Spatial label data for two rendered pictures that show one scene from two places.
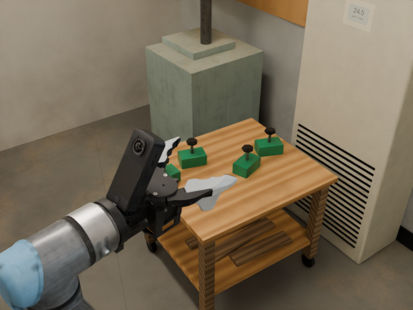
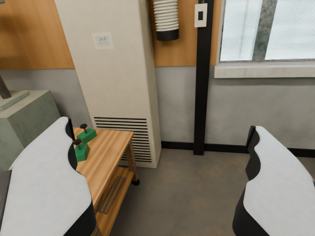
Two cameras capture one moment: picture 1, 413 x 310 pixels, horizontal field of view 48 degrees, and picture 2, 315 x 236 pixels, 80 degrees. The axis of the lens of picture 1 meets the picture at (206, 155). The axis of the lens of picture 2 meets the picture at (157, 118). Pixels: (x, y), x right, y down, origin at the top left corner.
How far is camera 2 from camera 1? 0.66 m
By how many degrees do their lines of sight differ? 35
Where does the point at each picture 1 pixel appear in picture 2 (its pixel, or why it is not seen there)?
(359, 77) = (118, 76)
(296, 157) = (105, 133)
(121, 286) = not seen: outside the picture
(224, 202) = not seen: hidden behind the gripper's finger
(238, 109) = not seen: hidden behind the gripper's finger
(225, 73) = (32, 109)
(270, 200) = (109, 163)
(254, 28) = (36, 81)
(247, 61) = (43, 98)
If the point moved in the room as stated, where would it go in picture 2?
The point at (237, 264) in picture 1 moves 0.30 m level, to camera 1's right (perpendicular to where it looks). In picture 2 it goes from (106, 212) to (142, 183)
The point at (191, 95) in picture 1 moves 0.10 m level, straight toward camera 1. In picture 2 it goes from (14, 131) to (18, 136)
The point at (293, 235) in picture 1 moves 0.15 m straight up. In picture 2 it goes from (123, 174) to (120, 160)
